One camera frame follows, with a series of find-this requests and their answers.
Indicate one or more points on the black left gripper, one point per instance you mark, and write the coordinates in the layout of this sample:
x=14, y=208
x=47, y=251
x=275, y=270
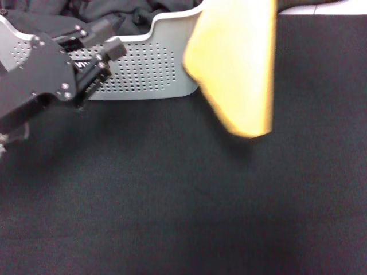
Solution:
x=40, y=74

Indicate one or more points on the gray perforated plastic storage box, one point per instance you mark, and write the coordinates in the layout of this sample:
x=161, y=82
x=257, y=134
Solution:
x=149, y=71

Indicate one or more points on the black cloth bundle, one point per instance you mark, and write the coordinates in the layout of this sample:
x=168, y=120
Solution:
x=134, y=14

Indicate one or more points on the black tablecloth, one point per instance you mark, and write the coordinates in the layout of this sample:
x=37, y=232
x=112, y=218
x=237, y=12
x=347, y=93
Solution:
x=172, y=200

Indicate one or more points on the yellow towel with black edge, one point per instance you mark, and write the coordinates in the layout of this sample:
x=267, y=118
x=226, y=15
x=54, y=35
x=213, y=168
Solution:
x=238, y=71

